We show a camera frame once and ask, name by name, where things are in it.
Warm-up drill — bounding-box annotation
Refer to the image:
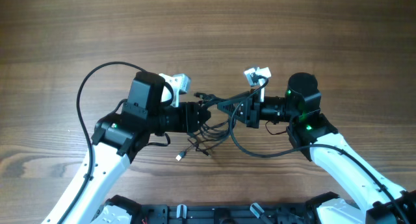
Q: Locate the black right camera cable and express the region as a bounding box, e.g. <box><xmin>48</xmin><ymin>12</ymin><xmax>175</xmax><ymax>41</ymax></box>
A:
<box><xmin>228</xmin><ymin>75</ymin><xmax>410</xmax><ymax>224</ymax></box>

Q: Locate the black left camera cable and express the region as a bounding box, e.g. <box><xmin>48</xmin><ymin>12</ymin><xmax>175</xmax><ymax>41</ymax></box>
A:
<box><xmin>57</xmin><ymin>61</ymin><xmax>147</xmax><ymax>224</ymax></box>

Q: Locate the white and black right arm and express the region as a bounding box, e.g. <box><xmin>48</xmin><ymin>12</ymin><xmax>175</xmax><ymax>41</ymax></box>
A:
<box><xmin>217</xmin><ymin>73</ymin><xmax>415</xmax><ymax>223</ymax></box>

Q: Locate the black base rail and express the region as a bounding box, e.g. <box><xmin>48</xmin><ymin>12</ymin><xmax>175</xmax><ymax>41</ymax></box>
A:
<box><xmin>133</xmin><ymin>203</ymin><xmax>319</xmax><ymax>224</ymax></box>

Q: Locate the black camera cable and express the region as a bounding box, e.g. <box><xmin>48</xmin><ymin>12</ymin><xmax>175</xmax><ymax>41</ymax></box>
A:
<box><xmin>228</xmin><ymin>75</ymin><xmax>410</xmax><ymax>224</ymax></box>
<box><xmin>57</xmin><ymin>61</ymin><xmax>147</xmax><ymax>224</ymax></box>

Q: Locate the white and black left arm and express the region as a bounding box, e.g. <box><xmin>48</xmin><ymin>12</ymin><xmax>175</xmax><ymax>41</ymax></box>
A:
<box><xmin>44</xmin><ymin>71</ymin><xmax>211</xmax><ymax>223</ymax></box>

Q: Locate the black usb cable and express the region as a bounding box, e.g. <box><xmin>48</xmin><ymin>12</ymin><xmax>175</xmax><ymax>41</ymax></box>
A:
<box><xmin>175</xmin><ymin>92</ymin><xmax>251</xmax><ymax>162</ymax></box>

